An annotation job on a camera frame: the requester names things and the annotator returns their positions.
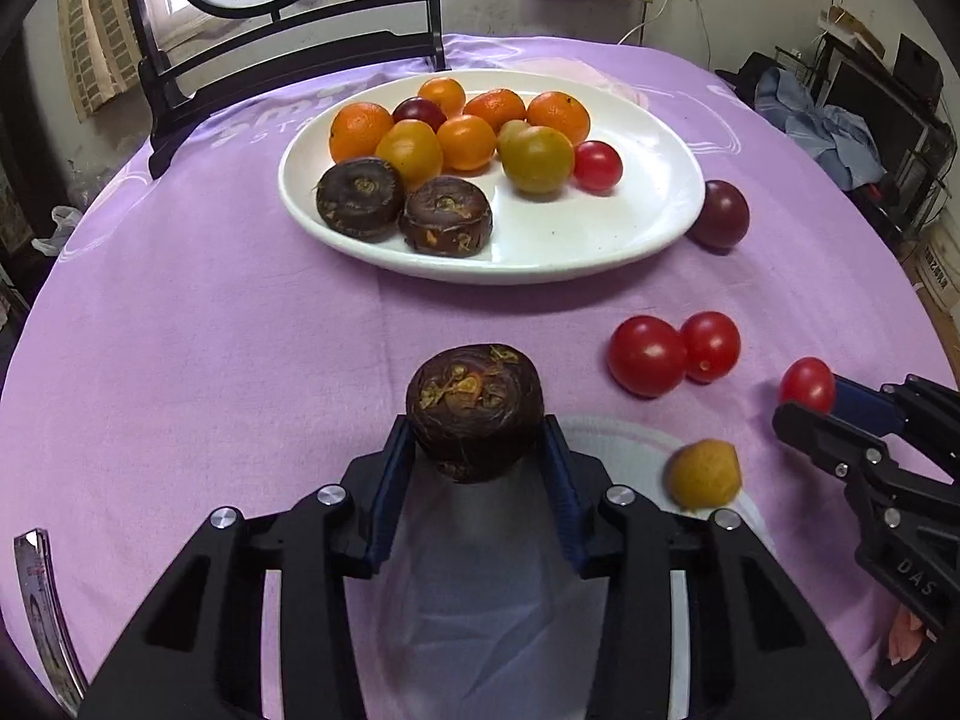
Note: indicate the brown water chestnut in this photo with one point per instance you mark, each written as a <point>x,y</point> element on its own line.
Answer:
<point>358,197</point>
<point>448,215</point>
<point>472,409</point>

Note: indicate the person's right hand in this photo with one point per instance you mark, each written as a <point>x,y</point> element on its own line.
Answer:
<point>907,637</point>

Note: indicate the large dark purple tomato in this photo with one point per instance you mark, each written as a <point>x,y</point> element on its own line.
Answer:
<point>420,111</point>

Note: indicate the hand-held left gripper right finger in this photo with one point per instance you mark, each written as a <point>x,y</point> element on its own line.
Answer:
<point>564,495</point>

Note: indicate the greenish yellow tangerine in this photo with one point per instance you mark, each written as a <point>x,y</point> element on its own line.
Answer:
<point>536,157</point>

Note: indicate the red cherry tomato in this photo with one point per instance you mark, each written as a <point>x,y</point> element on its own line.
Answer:
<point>710,346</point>
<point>646,355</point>
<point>806,384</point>
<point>598,165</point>

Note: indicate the black monitor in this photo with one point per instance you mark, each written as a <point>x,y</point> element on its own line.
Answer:
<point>877,109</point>

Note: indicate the blue cloth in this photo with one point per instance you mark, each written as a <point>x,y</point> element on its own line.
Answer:
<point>825,131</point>

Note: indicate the cardboard box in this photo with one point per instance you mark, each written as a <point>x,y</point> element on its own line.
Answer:
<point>851,26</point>

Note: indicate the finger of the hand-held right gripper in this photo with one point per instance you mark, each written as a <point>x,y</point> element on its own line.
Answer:
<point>862,405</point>
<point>814,435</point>

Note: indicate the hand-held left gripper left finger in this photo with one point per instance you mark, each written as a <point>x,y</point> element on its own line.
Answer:
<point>390,484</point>

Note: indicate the black cloth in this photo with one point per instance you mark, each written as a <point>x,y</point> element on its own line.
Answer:
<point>742,79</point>

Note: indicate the black speaker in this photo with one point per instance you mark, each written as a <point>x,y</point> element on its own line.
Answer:
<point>919,67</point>

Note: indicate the small yellow round fruit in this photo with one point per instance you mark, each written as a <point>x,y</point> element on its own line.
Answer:
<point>510,131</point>
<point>703,474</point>

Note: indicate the yellow orange tangerine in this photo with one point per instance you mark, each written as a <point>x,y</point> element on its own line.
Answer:
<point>409,152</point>

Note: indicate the black framed round painted screen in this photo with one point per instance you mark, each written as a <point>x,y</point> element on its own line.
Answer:
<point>300,37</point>

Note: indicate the white plastic bag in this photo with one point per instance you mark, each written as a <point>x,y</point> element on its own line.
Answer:
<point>56,229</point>

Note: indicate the small orange tangerine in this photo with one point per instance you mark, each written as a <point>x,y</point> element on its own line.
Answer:
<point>442,95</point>
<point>465,141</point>
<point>493,106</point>

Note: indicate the white bucket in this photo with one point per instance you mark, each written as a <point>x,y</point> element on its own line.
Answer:
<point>941,270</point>

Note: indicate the small dark purple tomato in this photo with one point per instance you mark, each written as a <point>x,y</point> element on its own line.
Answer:
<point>718,214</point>

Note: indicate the white oval plate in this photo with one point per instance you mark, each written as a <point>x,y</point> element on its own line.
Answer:
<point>600,232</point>

